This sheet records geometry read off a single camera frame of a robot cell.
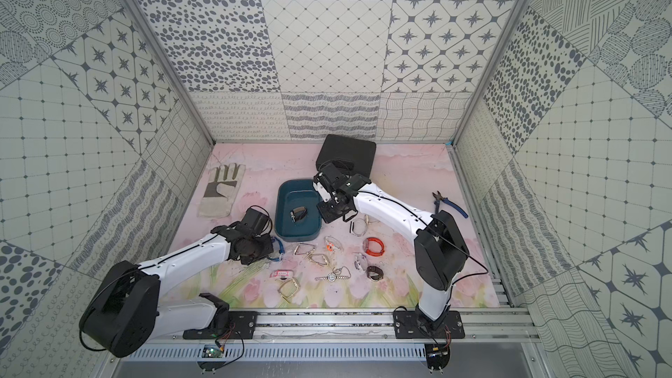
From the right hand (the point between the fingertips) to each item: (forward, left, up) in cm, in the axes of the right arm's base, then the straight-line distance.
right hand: (330, 215), depth 84 cm
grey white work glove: (+18, +47, -10) cm, 51 cm away
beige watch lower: (-10, +4, -12) cm, 16 cm away
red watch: (-8, -12, -10) cm, 18 cm away
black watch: (+6, +13, -9) cm, 17 cm away
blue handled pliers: (+15, -41, -11) cm, 45 cm away
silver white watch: (+3, -10, -12) cm, 16 cm away
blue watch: (-11, +17, -11) cm, 23 cm away
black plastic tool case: (+35, -8, -9) cm, 37 cm away
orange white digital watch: (-6, -1, -10) cm, 11 cm away
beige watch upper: (-7, +10, -11) cm, 16 cm away
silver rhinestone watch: (-15, -4, -12) cm, 19 cm away
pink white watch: (-16, +15, -10) cm, 24 cm away
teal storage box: (+15, +16, -9) cm, 24 cm away
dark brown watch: (-15, -14, -9) cm, 23 cm away
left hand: (-9, +19, -10) cm, 23 cm away
